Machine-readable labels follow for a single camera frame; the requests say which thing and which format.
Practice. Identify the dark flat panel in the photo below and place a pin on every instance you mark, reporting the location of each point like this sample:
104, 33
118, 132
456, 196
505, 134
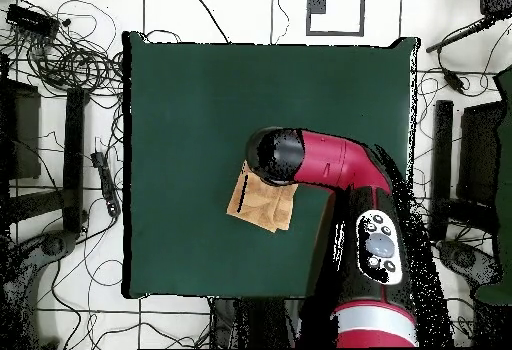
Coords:
26, 134
480, 154

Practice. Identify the black stand bar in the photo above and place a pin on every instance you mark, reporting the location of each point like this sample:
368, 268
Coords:
74, 158
442, 166

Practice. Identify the tan terry towel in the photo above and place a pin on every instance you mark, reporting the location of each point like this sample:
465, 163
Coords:
264, 206

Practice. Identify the black power strip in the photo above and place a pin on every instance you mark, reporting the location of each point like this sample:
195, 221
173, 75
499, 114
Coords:
106, 184

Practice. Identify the black power adapter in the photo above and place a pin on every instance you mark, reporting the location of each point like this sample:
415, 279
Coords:
454, 81

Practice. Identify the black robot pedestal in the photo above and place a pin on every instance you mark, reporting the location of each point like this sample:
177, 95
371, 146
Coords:
260, 322

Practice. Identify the black device box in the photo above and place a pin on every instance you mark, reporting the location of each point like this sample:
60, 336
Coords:
496, 0

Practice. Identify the dark green table cloth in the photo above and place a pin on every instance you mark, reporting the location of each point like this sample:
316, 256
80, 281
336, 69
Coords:
192, 126

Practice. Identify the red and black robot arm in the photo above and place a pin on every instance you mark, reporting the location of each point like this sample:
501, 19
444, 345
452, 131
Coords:
328, 158

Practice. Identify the dark green hanging cloth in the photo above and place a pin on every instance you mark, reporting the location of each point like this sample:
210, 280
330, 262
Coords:
506, 166

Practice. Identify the black rod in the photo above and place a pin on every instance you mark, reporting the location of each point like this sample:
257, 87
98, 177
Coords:
460, 35

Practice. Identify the black hub box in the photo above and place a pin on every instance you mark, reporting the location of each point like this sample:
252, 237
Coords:
30, 20

